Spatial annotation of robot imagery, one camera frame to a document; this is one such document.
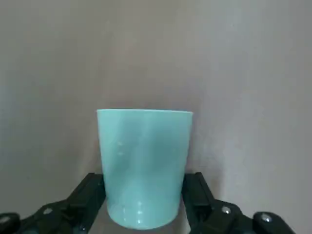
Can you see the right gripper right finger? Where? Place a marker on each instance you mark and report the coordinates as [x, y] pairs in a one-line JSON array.
[[214, 217]]

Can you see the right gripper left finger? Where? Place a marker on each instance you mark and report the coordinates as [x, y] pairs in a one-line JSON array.
[[61, 217]]

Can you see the green plastic cup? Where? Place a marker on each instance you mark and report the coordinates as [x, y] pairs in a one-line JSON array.
[[143, 158]]

